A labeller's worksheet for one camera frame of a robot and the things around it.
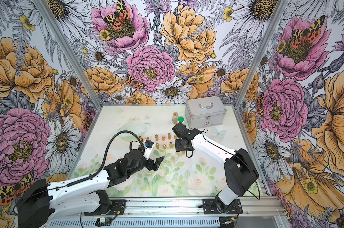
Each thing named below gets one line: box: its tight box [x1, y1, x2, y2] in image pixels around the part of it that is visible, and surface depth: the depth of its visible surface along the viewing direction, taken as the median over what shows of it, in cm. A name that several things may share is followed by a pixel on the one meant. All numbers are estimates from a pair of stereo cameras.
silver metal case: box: [184, 95, 227, 130], surface depth 102 cm
